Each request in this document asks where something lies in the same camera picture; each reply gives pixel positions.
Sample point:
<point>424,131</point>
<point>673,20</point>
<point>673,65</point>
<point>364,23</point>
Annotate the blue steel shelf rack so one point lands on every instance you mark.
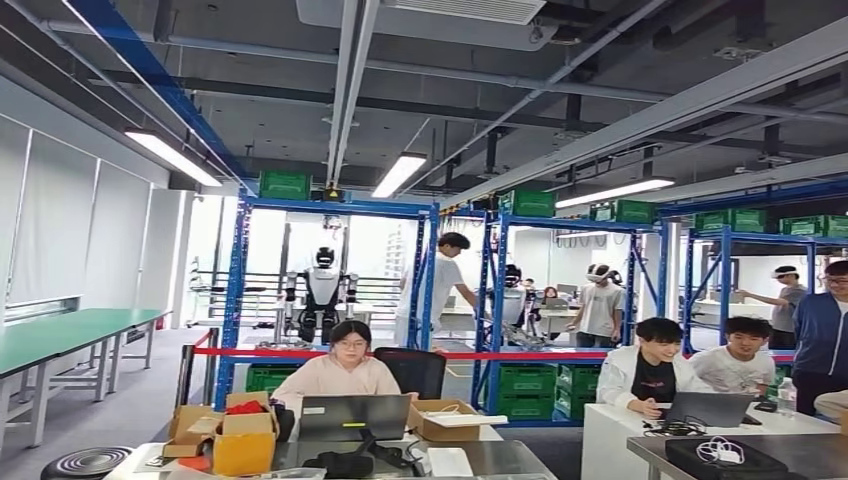
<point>232,298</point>
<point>725,285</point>
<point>497,298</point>

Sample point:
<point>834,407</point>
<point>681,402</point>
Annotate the steel workbench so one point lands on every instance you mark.
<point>815,454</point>
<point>503,460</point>

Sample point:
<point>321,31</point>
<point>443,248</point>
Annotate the person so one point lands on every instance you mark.
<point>550,293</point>
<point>599,308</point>
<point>835,404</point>
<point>338,381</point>
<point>444,285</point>
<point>821,344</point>
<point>652,381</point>
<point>785,308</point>
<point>729,371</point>

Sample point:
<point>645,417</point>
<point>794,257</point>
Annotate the long ceiling light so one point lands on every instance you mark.
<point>399,174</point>
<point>616,192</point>
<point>172,158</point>

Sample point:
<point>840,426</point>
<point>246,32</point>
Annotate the white and black humanoid robot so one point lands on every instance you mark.
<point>322,285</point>
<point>513,301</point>

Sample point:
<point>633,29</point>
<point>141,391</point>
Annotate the green plastic crate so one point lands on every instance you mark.
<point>729,220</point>
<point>285,185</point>
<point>526,407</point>
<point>632,212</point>
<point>530,204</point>
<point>815,226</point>
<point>268,381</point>
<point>576,391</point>
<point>526,381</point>

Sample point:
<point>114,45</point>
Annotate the black office chair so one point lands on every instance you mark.
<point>417,371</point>

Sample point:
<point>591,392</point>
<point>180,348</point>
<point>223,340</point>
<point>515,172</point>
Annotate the grey laptop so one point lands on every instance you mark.
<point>358,414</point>
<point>709,409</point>

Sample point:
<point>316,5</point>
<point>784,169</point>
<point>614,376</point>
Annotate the brown cardboard box with sheet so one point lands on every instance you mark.
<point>444,430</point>

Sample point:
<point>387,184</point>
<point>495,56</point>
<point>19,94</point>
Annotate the red barrier belt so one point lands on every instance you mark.
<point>265,352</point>

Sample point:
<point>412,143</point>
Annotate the white paper sheet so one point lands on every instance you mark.
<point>450,464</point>

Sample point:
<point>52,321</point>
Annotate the black bag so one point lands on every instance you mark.
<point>285,424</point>

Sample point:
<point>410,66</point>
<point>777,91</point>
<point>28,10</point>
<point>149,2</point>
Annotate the white ceiling air vent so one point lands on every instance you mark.
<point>464,10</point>

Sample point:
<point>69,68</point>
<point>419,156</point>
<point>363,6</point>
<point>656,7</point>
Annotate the black headset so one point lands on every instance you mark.
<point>338,466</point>

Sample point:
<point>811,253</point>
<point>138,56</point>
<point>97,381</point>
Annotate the red cloth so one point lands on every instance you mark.
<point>246,407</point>

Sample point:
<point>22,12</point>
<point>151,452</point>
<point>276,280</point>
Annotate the white desk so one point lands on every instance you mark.
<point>609,450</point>

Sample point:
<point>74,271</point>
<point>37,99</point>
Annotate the yellowish cardboard box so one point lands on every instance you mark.
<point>242,454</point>

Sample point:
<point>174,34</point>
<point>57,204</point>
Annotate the grey roller blind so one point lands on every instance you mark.
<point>119,238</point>
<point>53,218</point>

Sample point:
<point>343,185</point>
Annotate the small brown cardboard box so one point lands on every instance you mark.
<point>185,430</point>

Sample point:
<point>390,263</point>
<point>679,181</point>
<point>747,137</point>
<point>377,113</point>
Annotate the black carrying case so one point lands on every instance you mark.
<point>682,457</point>

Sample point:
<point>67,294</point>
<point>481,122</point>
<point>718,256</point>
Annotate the green-top table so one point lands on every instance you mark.
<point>53,334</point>

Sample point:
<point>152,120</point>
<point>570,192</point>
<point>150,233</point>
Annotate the clear water bottle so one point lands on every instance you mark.
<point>786,401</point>

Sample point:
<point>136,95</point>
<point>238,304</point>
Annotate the round black ribbed stool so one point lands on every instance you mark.
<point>86,464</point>

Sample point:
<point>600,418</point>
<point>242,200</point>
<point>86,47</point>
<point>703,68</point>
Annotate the black barrier post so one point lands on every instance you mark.
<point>185,378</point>
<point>210,378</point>

